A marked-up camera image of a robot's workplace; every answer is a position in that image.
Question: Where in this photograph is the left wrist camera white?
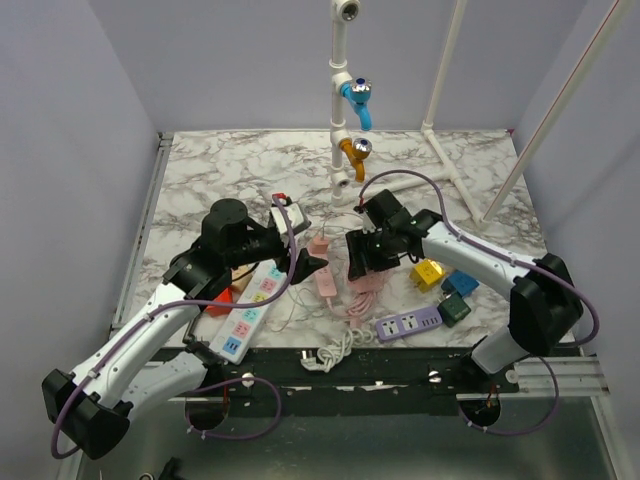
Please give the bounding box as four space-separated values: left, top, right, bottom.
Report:
268 193 312 238

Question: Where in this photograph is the orange faucet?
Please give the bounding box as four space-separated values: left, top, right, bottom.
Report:
339 137 373 183

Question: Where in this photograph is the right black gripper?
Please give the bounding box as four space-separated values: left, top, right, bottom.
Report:
346 226 400 279

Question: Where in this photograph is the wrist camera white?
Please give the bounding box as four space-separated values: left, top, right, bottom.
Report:
268 193 312 238
354 200 377 234

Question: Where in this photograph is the blue cube plug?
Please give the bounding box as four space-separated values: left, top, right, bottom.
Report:
440 270 480 300

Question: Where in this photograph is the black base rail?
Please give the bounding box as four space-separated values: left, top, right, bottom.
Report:
99 341 606 421

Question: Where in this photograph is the white coiled cable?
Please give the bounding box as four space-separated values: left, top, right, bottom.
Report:
299 326 374 374

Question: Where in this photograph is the white power strip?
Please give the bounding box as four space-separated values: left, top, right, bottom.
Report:
209 260 287 365

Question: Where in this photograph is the green cube plug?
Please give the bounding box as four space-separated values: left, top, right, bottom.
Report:
437 293 471 328

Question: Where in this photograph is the pink power strip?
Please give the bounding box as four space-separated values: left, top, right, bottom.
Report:
308 235 338 299

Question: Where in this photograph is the beige cube plug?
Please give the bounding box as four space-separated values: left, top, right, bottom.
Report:
230 263 259 294

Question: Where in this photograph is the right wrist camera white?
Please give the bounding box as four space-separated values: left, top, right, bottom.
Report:
354 200 377 234

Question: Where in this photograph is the pink coiled cable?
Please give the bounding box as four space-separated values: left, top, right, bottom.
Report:
329 269 401 331

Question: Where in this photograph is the red cube plug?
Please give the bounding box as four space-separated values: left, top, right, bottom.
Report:
204 287 234 317

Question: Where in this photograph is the white pvc pipe frame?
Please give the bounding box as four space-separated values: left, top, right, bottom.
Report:
329 1 633 225

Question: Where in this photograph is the blue faucet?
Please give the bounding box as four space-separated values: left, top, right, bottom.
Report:
339 77 372 131

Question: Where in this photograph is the yellow cube socket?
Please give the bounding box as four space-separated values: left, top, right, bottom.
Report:
409 259 445 293

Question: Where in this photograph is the purple power strip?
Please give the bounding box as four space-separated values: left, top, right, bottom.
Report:
375 306 443 342

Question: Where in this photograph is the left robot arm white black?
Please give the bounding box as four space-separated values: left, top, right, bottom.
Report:
42 194 326 460

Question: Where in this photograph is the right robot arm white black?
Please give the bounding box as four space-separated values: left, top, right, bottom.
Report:
346 190 584 392

